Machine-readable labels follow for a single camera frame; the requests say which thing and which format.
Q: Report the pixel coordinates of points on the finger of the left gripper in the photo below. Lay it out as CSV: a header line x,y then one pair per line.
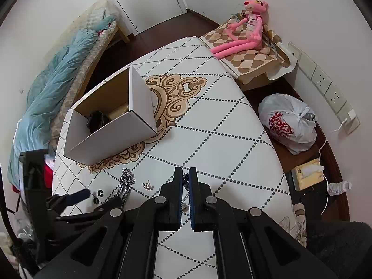
x,y
61,202
113,203

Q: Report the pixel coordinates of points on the black watch in box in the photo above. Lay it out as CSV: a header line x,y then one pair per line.
x,y
96,121

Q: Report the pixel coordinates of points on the yellow tissue box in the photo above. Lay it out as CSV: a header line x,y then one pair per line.
x,y
307,175

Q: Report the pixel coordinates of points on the white plastic shopping bag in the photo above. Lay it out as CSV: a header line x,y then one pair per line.
x,y
290,121

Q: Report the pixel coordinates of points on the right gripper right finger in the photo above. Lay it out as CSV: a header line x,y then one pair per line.
x,y
200,215

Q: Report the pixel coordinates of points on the beige patterned mattress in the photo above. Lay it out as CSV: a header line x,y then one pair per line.
x,y
80,81

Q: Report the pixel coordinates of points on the white cardboard box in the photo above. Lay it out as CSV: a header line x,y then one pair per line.
x,y
126,99

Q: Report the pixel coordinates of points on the small white bottle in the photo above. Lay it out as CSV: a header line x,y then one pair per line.
x,y
335,189

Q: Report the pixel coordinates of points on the pink panther plush toy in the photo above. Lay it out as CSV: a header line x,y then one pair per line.
x,y
254,21

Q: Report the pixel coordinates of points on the wall socket strip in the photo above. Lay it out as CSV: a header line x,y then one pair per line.
x,y
348,119

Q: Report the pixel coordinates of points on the light blue duvet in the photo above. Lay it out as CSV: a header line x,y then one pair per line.
x,y
47,101

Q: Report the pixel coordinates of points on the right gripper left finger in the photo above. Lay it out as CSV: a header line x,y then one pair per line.
x,y
170,211

